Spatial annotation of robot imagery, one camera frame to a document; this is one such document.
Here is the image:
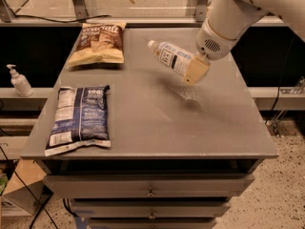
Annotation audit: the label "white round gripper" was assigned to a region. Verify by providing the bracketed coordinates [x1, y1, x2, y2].
[183, 18, 238, 86]

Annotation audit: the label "blue label plastic bottle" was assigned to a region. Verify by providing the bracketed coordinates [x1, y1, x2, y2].
[148, 40, 193, 76]

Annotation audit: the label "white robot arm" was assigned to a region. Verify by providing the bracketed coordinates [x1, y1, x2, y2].
[183, 0, 305, 85]

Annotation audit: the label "brown sea salt chip bag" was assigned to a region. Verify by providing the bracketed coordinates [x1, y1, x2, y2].
[68, 23, 126, 67]

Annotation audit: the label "blue white snack bag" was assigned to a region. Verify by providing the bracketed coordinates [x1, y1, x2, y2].
[45, 85, 111, 156]

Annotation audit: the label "white pump dispenser bottle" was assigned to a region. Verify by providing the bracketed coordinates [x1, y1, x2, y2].
[7, 64, 33, 97]

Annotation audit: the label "grey drawer cabinet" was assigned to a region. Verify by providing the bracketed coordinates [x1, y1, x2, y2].
[19, 27, 279, 229]

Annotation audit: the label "middle grey drawer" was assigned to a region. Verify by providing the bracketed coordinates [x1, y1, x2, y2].
[71, 198, 230, 219]

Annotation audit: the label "grey drawer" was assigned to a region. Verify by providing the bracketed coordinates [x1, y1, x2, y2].
[71, 198, 230, 219]
[89, 219, 216, 229]
[44, 174, 254, 198]

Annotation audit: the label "top grey drawer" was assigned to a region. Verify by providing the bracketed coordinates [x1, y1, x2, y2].
[44, 174, 254, 198]

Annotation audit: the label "bottom grey drawer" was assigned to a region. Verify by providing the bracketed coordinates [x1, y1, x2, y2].
[89, 219, 216, 229]

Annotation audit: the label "cardboard box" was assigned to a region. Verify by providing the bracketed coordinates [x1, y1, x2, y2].
[1, 159, 46, 217]

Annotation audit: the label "black cable on ledge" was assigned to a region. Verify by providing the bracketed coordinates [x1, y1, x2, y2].
[12, 13, 111, 25]

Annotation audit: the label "left metal frame post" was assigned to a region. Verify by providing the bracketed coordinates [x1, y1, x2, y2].
[72, 0, 98, 20]

